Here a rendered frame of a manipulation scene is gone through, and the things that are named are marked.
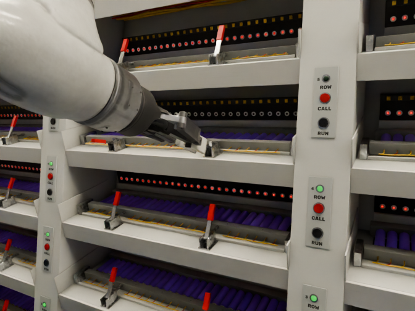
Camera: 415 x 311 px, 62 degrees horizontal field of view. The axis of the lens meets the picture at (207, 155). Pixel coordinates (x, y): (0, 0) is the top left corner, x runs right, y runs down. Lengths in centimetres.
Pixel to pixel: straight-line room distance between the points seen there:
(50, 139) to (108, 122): 59
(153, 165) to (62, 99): 44
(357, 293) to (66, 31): 58
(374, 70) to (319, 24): 12
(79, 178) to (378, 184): 75
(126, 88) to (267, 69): 32
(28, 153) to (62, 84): 75
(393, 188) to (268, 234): 26
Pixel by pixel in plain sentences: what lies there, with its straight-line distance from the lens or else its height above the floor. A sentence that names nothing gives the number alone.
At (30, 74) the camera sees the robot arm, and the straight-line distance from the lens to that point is 37.
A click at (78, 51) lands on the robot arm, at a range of 39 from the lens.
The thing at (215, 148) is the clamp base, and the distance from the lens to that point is 72.
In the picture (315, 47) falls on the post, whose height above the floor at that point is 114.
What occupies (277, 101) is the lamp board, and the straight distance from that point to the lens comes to 83.
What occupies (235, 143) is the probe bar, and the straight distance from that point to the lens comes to 74.
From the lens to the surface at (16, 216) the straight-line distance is 117.
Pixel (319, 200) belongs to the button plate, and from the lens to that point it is 64.
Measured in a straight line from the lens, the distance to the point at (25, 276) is 120.
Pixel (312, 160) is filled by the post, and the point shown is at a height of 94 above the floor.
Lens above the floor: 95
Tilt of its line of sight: 1 degrees down
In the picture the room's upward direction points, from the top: 3 degrees clockwise
